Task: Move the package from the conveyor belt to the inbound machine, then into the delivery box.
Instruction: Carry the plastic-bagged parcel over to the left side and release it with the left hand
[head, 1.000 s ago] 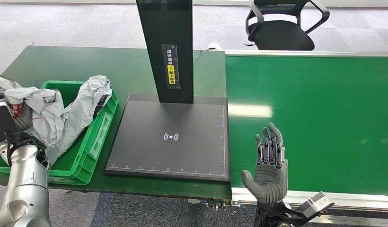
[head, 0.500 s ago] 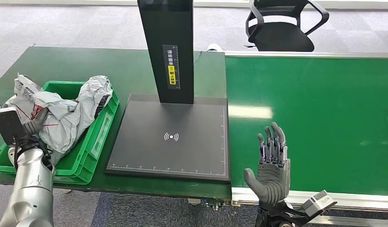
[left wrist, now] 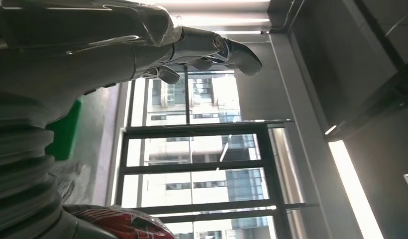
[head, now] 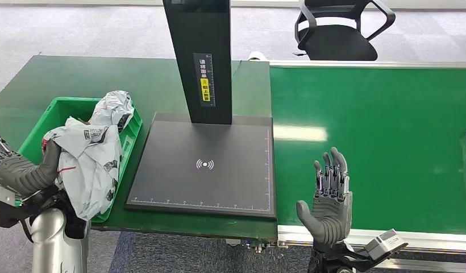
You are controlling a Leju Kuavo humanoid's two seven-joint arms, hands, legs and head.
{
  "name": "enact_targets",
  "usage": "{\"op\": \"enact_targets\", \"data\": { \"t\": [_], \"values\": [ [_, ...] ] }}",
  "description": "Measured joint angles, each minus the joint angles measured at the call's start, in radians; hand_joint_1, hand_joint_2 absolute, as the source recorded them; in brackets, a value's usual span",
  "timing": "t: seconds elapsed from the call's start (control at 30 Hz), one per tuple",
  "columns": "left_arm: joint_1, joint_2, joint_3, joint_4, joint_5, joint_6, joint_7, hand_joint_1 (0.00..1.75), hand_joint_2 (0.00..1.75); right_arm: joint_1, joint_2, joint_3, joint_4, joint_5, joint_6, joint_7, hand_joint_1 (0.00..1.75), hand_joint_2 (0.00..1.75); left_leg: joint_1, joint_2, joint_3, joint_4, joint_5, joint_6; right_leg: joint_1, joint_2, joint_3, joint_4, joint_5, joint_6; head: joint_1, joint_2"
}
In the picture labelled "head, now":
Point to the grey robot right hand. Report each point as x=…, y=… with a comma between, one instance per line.
x=331, y=218

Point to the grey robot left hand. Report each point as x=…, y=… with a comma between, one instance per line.
x=22, y=175

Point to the white package with red print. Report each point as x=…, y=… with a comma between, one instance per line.
x=90, y=169

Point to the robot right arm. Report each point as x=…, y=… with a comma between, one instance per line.
x=331, y=260

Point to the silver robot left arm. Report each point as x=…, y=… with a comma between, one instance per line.
x=52, y=241

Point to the grey package with black patch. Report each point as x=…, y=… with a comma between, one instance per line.
x=112, y=105

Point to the black inbound scanner machine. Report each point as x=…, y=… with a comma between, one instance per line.
x=203, y=177

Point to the green plastic bin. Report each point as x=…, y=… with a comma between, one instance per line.
x=67, y=109

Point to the black office chair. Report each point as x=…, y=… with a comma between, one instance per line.
x=336, y=43

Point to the white round object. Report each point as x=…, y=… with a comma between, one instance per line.
x=257, y=55

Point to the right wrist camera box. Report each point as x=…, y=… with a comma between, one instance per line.
x=385, y=243

